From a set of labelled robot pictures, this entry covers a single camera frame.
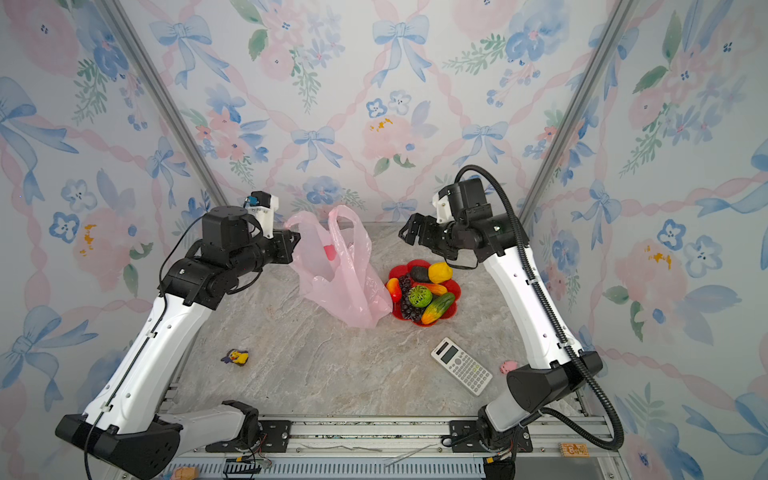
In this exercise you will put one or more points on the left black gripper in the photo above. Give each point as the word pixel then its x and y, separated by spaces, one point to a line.
pixel 285 248

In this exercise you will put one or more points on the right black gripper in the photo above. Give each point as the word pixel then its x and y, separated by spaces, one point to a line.
pixel 427 241

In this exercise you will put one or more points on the pink plastic bag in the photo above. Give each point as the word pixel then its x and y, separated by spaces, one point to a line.
pixel 333 262

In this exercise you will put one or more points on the green kiwi half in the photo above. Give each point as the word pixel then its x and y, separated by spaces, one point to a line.
pixel 419 297

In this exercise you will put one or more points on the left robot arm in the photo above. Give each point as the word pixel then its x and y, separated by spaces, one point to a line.
pixel 121 426

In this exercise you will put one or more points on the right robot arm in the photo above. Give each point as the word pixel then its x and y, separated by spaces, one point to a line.
pixel 557 365

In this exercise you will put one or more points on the dark avocado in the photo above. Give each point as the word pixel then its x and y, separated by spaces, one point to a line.
pixel 420 274

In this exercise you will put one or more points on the red flower-shaped plate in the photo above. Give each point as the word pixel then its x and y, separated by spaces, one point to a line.
pixel 401 270

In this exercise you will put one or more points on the orange red chili pepper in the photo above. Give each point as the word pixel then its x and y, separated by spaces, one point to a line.
pixel 435 289

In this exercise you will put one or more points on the green yellow cucumber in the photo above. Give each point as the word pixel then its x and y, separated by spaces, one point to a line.
pixel 440 307

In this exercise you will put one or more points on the dark purple grape bunch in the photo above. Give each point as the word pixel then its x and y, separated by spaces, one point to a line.
pixel 408 310

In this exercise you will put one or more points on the small yellow blue toy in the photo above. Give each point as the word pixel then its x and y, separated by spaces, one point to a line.
pixel 236 357

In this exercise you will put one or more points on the white scientific calculator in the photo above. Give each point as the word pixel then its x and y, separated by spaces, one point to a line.
pixel 461 366

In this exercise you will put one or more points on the small pink toy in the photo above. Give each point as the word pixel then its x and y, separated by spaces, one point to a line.
pixel 508 366

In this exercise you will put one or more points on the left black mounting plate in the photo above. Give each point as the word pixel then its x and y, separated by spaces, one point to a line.
pixel 271 436

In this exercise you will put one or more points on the black mounting plate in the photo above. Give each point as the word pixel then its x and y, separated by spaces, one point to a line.
pixel 271 436
pixel 464 437

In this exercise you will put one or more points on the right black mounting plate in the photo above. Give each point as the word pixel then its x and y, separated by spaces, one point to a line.
pixel 464 437

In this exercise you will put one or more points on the small wooden block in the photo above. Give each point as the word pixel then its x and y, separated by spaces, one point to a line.
pixel 574 450

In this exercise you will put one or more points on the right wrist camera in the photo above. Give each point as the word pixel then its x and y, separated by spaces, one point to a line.
pixel 441 203

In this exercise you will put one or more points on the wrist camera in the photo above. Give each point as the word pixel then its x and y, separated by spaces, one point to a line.
pixel 441 203
pixel 263 207

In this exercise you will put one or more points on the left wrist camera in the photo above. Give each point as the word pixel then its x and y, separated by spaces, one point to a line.
pixel 263 207

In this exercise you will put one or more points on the left corner aluminium post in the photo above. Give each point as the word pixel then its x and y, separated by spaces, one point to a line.
pixel 118 20

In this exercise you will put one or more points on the corner aluminium post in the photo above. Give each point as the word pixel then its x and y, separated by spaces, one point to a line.
pixel 118 20
pixel 614 28

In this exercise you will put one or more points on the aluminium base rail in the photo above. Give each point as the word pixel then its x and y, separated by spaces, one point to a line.
pixel 401 448

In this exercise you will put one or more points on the orange object at rail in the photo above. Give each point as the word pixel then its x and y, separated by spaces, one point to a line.
pixel 185 473

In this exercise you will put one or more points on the right corner aluminium post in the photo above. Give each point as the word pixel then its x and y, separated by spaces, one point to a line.
pixel 614 28

